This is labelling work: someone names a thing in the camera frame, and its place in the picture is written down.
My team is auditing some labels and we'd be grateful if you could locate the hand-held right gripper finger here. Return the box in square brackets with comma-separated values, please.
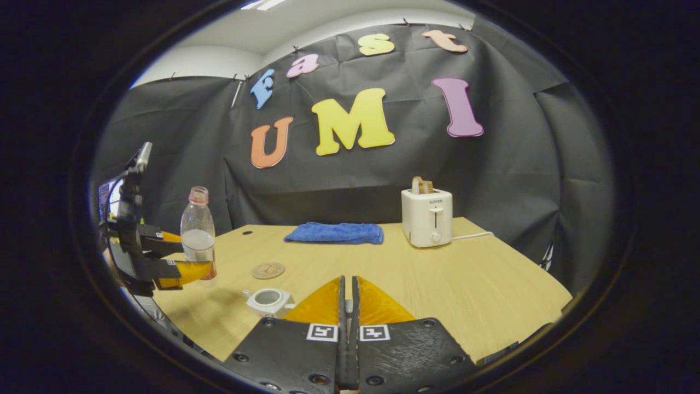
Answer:
[348, 275, 479, 394]
[221, 275, 351, 394]

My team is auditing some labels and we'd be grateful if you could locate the clear plastic water bottle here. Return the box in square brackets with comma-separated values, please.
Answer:
[180, 186, 217, 281]

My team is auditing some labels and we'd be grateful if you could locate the white ceramic teacup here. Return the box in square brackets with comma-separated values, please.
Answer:
[242, 288, 296, 318]

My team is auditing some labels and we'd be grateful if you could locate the round wooden coaster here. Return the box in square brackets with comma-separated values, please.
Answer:
[251, 262, 286, 280]

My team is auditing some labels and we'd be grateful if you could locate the computer monitor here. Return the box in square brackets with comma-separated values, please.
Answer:
[97, 178, 122, 218]

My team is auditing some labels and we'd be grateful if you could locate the blue folded towel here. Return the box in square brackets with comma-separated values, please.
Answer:
[283, 222, 384, 245]

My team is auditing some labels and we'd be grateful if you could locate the white toaster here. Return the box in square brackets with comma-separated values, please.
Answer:
[401, 189, 453, 248]

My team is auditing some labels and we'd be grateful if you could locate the black backdrop cloth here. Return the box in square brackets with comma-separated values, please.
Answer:
[93, 16, 616, 296]

